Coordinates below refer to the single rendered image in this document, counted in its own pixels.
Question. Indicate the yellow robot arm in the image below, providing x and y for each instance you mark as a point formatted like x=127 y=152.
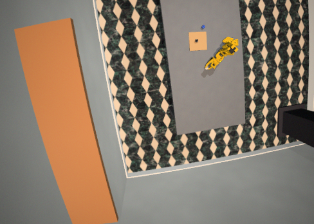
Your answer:
x=227 y=50

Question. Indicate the orange mat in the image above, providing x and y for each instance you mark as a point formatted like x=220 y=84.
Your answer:
x=202 y=41

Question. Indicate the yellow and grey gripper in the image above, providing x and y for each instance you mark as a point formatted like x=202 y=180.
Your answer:
x=213 y=62

